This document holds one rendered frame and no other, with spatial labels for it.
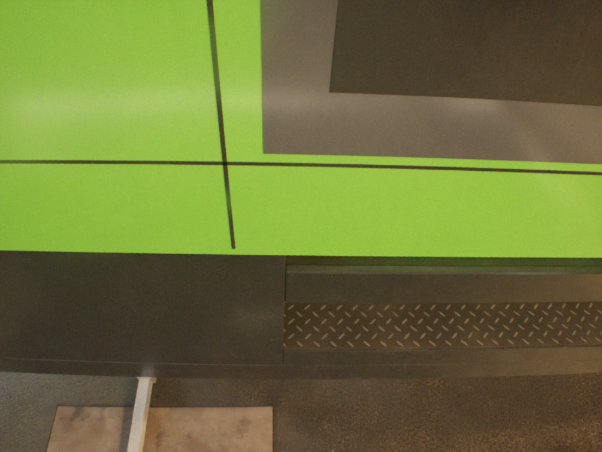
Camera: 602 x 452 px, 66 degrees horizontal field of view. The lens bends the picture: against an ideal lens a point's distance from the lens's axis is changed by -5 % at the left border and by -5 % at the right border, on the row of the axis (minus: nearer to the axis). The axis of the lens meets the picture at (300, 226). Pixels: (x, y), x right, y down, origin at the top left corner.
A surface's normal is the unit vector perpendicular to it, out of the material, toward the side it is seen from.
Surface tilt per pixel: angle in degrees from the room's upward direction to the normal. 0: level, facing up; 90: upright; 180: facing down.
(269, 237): 90
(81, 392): 0
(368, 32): 90
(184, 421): 0
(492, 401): 0
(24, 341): 90
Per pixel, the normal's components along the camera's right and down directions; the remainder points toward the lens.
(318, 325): 0.04, -0.65
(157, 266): 0.02, 0.76
